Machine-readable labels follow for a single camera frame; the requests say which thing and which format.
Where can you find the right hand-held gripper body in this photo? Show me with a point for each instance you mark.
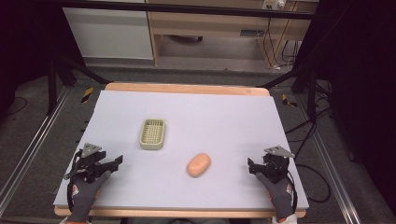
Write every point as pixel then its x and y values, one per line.
pixel 276 163

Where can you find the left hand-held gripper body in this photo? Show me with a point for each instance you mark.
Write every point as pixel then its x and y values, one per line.
pixel 90 160

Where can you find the person's right hand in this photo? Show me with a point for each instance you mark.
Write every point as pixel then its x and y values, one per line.
pixel 279 196

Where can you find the person's left hand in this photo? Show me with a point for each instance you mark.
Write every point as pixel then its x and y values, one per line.
pixel 84 196

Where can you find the beige soap dish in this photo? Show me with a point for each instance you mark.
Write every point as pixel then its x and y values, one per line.
pixel 152 133

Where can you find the orange soap bar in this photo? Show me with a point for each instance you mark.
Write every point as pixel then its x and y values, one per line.
pixel 198 165

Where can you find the yellow black floor tape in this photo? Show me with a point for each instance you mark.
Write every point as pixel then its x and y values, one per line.
pixel 87 95
pixel 288 101

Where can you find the white table cover board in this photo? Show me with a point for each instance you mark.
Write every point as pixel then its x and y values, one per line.
pixel 186 118

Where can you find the black metal stand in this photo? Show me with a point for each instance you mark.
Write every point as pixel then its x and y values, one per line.
pixel 305 77
pixel 62 74

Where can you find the white cabinet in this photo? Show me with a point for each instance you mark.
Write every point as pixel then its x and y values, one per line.
pixel 109 34

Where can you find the wooden desk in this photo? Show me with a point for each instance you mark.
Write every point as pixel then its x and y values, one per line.
pixel 218 21

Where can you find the white power strip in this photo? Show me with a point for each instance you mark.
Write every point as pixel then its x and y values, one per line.
pixel 274 3

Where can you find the metal floor rail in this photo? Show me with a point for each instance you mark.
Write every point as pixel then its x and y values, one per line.
pixel 333 174
pixel 31 146

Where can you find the black horizontal frame bar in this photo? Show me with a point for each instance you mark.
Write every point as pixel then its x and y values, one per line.
pixel 186 8

